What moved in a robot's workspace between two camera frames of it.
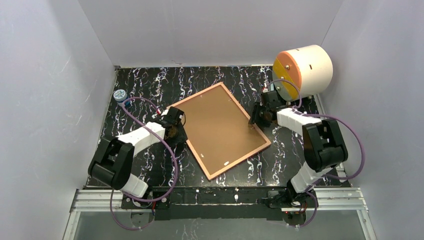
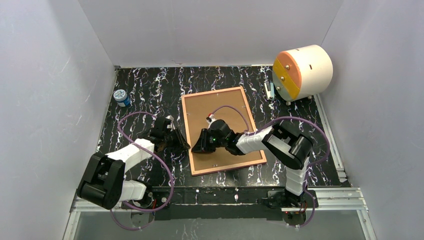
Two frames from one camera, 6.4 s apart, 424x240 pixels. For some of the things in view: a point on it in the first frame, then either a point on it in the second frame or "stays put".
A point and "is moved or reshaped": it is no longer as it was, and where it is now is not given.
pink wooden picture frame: [246, 115] is moved or reshaped
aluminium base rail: [328, 199] stays put
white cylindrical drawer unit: [310, 68] stays put
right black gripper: [257, 115] to [206, 140]
